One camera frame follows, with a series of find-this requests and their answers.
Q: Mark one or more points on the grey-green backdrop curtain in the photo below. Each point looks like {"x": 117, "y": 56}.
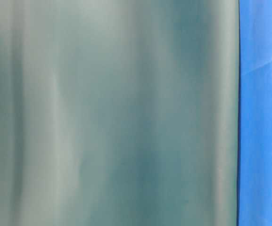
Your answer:
{"x": 119, "y": 112}

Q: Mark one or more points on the blue table cloth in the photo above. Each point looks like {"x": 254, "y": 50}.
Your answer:
{"x": 255, "y": 169}

